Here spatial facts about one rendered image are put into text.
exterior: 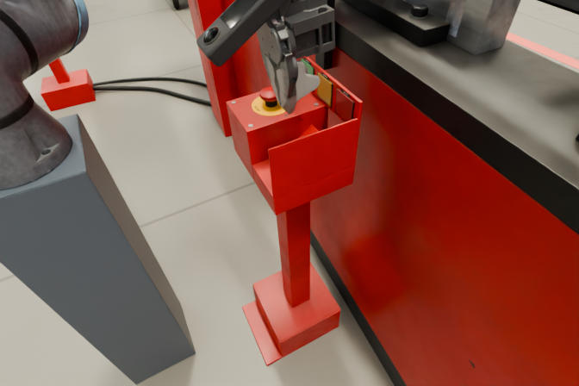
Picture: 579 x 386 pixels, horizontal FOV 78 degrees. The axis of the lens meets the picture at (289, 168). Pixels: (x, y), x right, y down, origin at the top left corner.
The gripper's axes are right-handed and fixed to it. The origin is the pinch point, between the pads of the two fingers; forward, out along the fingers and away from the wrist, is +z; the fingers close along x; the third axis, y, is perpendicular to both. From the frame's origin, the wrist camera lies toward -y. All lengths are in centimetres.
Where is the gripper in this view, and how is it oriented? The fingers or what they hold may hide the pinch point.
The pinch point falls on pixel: (283, 107)
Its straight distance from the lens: 54.9
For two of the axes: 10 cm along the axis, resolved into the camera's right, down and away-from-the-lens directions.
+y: 8.8, -4.0, 2.4
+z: 1.1, 6.9, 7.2
